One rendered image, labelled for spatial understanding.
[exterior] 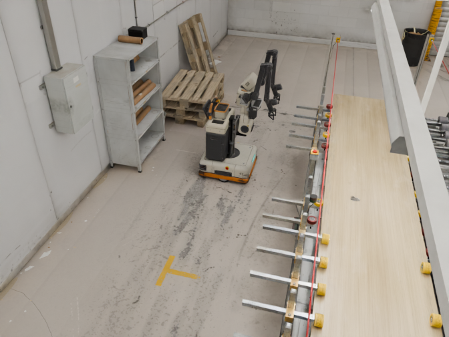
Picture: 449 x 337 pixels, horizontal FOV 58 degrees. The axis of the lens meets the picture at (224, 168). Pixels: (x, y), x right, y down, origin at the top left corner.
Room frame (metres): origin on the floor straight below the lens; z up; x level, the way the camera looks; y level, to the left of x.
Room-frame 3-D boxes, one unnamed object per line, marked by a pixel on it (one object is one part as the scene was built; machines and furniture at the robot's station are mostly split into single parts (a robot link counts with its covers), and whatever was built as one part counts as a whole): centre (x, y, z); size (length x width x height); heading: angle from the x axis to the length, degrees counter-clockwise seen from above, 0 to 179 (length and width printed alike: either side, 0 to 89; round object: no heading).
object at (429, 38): (4.85, -2.38, 1.25); 0.15 x 0.08 x 1.10; 166
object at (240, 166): (4.55, -0.06, 0.16); 0.67 x 0.64 x 0.25; 76
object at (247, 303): (1.64, -0.38, 0.95); 0.50 x 0.04 x 0.04; 76
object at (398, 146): (2.56, -1.01, 2.34); 2.40 x 0.12 x 0.08; 166
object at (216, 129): (4.58, 0.03, 0.59); 0.55 x 0.34 x 0.83; 166
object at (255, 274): (1.88, -0.44, 0.95); 0.50 x 0.04 x 0.04; 76
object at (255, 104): (4.48, -0.34, 0.99); 0.28 x 0.16 x 0.22; 166
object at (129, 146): (4.91, 1.22, 0.78); 0.90 x 0.45 x 1.55; 166
